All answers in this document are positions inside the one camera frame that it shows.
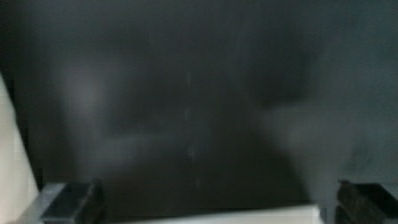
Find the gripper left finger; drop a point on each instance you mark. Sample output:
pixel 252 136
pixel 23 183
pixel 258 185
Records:
pixel 67 204

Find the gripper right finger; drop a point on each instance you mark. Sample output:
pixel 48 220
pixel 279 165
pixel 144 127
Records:
pixel 366 203

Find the white left fence bar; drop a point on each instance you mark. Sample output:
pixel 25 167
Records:
pixel 18 189

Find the white fence bar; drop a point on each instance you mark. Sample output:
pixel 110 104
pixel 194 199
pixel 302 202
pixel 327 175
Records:
pixel 18 189
pixel 290 215

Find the white front fence bar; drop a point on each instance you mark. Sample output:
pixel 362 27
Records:
pixel 290 215

